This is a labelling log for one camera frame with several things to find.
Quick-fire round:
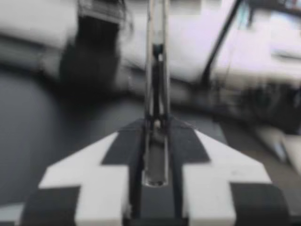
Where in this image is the silver metal fork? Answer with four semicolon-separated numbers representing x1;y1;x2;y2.
143;0;170;187

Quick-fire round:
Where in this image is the black frame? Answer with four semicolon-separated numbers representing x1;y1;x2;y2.
201;0;244;84

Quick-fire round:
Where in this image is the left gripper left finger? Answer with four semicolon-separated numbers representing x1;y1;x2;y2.
22;118;147;226

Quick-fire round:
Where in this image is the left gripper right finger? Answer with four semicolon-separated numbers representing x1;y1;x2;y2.
167;117;293;226

